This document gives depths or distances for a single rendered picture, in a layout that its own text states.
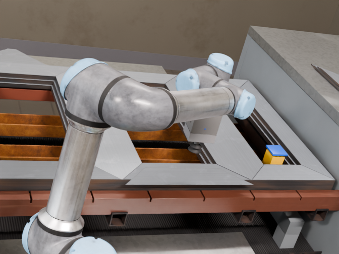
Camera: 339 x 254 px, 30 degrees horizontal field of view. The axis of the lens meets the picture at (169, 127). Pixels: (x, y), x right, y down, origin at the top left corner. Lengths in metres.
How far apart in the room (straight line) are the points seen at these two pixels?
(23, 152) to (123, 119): 0.94
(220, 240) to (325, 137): 0.58
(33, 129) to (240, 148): 0.76
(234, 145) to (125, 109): 0.95
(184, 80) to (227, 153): 0.54
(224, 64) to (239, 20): 3.11
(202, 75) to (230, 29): 3.18
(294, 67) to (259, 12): 2.38
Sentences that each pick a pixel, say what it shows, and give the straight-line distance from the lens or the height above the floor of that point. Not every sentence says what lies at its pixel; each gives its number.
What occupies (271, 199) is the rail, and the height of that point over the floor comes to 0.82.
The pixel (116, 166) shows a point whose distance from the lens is 1.96.
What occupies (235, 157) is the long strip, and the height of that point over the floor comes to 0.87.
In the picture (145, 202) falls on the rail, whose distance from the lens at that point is 1.93.
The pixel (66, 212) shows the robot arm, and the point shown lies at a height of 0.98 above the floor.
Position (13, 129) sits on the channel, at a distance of 2.36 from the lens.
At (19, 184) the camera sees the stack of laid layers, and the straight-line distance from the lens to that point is 1.85.
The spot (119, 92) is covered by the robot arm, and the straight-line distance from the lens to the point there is 1.35.
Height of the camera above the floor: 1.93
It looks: 28 degrees down
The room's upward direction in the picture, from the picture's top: 15 degrees clockwise
